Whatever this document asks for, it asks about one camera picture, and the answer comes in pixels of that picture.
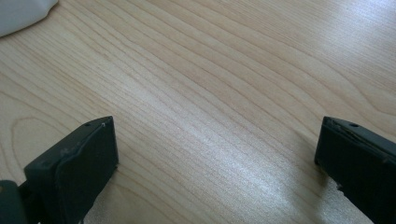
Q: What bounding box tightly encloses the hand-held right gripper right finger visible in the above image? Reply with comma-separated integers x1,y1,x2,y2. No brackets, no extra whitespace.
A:
314,116,396,224

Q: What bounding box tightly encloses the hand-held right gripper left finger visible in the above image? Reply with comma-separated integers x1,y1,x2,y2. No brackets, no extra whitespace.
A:
23,116,120,224

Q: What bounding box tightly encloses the white pump bottle blue cap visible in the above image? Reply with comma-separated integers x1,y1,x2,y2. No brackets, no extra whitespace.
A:
0,0,59,38

